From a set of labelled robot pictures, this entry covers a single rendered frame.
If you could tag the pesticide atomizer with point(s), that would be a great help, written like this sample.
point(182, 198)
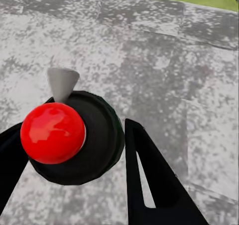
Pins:
point(75, 136)

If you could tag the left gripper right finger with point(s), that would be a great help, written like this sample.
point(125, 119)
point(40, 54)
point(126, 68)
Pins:
point(173, 205)

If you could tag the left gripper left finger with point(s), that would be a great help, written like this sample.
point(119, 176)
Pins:
point(13, 160)

